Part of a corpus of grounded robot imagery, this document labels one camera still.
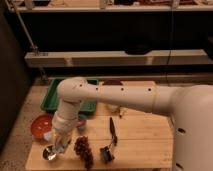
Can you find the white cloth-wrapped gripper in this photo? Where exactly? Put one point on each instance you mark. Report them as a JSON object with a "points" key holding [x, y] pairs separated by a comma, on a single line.
{"points": [[64, 121]]}

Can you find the blue-grey towel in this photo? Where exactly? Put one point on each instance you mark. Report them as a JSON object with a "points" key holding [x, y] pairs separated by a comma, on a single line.
{"points": [[50, 136]]}

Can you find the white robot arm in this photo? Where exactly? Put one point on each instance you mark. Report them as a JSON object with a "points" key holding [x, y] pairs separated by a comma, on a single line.
{"points": [[191, 107]]}

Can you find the small metal cup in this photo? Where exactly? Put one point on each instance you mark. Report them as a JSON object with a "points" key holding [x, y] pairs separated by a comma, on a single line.
{"points": [[49, 154]]}

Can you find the small teal cup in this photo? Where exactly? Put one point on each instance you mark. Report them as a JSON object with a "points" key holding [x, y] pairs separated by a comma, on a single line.
{"points": [[82, 120]]}

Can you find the brown grape bunch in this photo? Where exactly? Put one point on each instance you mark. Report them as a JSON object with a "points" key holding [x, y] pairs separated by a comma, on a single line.
{"points": [[83, 150]]}

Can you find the red bowl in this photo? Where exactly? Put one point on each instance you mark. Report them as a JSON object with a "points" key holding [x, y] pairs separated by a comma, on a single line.
{"points": [[41, 127]]}

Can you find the green plastic tray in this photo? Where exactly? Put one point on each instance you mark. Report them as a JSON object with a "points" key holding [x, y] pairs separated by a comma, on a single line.
{"points": [[51, 100]]}

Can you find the wooden board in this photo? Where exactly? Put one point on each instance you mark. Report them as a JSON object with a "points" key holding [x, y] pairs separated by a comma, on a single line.
{"points": [[144, 143]]}

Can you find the yellow banana toy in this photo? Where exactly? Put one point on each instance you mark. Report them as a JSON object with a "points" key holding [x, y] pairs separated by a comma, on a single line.
{"points": [[118, 110]]}

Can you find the maroon bowl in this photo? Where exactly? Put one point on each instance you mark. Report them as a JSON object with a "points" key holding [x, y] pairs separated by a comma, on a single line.
{"points": [[112, 82]]}

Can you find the metal diagonal pole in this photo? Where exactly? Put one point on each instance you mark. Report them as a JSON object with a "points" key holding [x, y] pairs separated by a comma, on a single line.
{"points": [[33, 46]]}

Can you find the dark object on shelf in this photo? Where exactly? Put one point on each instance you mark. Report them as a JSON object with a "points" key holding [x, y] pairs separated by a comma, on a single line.
{"points": [[139, 48]]}

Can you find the white upper shelf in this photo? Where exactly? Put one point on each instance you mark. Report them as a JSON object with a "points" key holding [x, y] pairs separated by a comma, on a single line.
{"points": [[107, 5]]}

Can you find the white shelf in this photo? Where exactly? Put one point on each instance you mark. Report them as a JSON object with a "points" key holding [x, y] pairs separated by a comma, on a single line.
{"points": [[107, 5], [117, 58]]}

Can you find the white lower shelf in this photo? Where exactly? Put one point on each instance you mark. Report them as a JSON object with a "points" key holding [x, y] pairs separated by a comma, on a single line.
{"points": [[117, 58]]}

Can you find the black handled knife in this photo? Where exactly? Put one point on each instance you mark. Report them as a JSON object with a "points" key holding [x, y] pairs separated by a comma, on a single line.
{"points": [[113, 132]]}

